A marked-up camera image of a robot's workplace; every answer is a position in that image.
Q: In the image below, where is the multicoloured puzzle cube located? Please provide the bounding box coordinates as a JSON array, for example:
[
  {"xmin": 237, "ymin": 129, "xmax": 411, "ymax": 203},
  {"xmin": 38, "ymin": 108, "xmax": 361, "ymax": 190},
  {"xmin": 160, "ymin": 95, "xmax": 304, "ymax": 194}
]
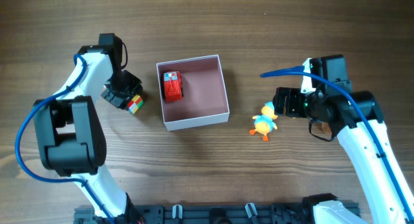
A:
[{"xmin": 127, "ymin": 95, "xmax": 144, "ymax": 114}]

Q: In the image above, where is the orange duck toy blue hat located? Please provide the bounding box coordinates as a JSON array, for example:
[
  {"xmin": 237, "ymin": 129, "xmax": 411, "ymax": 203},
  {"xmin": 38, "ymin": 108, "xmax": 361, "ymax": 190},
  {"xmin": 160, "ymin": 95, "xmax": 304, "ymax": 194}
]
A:
[{"xmin": 249, "ymin": 102, "xmax": 278, "ymax": 141}]

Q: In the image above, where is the red toy truck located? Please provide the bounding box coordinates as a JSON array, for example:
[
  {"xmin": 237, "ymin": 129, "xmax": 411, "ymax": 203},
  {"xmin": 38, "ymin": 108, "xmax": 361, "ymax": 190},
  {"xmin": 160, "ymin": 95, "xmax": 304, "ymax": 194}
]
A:
[{"xmin": 163, "ymin": 71, "xmax": 183, "ymax": 102}]

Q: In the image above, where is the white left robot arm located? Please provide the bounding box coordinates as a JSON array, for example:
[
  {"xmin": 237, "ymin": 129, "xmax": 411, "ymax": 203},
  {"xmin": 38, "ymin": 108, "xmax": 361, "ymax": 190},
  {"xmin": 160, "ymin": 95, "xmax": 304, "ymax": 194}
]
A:
[{"xmin": 28, "ymin": 43, "xmax": 146, "ymax": 223}]

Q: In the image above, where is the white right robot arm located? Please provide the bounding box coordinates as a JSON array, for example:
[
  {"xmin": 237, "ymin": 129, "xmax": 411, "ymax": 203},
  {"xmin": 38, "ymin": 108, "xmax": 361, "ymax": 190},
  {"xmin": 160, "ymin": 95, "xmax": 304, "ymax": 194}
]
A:
[{"xmin": 273, "ymin": 87, "xmax": 413, "ymax": 223}]

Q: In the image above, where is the brown plush capybara toy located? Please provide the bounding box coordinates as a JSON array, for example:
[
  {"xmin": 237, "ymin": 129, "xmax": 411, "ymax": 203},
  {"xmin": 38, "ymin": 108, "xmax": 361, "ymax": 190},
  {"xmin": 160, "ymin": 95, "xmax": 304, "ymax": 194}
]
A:
[{"xmin": 321, "ymin": 122, "xmax": 332, "ymax": 135}]

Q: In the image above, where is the white box pink interior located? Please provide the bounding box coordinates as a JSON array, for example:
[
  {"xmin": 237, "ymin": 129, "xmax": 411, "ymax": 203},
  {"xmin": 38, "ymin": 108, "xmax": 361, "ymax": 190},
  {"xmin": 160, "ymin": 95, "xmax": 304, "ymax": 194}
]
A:
[{"xmin": 157, "ymin": 54, "xmax": 230, "ymax": 131}]

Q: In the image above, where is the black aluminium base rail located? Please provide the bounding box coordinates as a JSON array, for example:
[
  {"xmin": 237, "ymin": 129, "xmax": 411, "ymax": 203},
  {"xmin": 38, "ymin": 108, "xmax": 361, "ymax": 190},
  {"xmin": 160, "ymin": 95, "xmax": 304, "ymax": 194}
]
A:
[{"xmin": 73, "ymin": 202, "xmax": 361, "ymax": 224}]

